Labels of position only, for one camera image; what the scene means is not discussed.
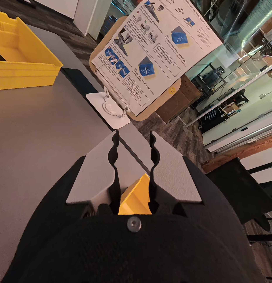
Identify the wooden post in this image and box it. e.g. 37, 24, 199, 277
201, 132, 272, 174

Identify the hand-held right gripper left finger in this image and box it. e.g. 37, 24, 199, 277
65, 130, 121, 213

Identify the black coiled cable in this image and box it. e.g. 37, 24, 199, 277
249, 241, 272, 249

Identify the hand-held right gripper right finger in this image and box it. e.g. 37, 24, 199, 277
149, 130, 203, 211

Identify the yellow divided plastic bin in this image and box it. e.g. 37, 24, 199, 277
0, 10, 64, 91

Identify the printed instruction sheet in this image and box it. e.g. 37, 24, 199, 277
91, 0, 223, 116

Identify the cardboard box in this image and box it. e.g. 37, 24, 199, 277
155, 75, 203, 124

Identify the black leaning panel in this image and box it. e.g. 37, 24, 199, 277
205, 157, 271, 231

